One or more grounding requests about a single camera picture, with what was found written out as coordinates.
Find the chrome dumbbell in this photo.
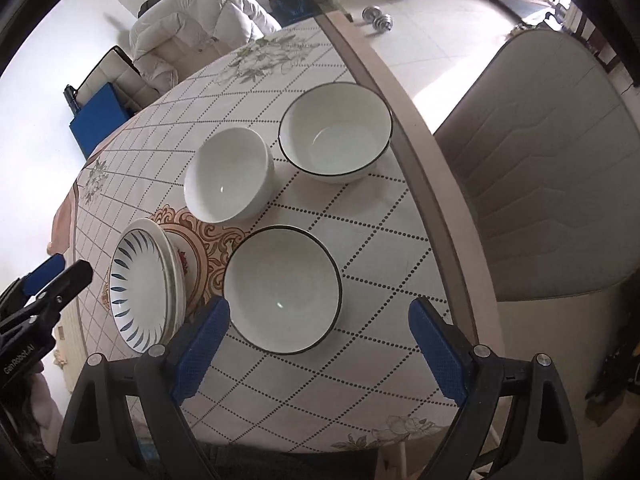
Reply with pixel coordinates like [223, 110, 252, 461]
[362, 5, 396, 36]

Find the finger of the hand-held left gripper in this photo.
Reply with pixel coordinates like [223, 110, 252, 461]
[0, 261, 94, 341]
[0, 253, 67, 311]

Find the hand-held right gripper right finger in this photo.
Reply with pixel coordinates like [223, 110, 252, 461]
[408, 296, 585, 480]

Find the white down jacket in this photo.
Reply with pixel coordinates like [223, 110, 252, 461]
[129, 0, 282, 96]

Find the beige folding lounger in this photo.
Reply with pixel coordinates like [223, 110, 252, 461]
[62, 46, 151, 116]

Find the black-rimmed bowl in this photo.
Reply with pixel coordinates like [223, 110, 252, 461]
[223, 226, 343, 356]
[278, 82, 394, 184]

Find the plain white plate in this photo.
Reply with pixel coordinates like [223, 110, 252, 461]
[132, 217, 181, 341]

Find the black and blue bench pad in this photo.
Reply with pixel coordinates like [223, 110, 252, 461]
[268, 0, 326, 23]

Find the person's left forearm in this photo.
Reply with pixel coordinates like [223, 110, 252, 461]
[15, 365, 63, 461]

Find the treadmill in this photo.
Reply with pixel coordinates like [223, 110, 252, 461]
[487, 0, 566, 26]

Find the table with patterned cloth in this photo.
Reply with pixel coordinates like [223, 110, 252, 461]
[70, 10, 496, 453]

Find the grey upholstered chair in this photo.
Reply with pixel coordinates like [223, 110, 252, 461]
[434, 29, 640, 303]

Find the blue striped plate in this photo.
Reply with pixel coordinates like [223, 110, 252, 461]
[109, 227, 171, 353]

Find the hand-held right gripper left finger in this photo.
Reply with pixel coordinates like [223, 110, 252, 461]
[57, 297, 232, 480]

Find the beige padded chair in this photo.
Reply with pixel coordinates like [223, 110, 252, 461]
[150, 35, 236, 81]

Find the plain white bowl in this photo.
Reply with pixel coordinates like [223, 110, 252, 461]
[184, 127, 275, 225]

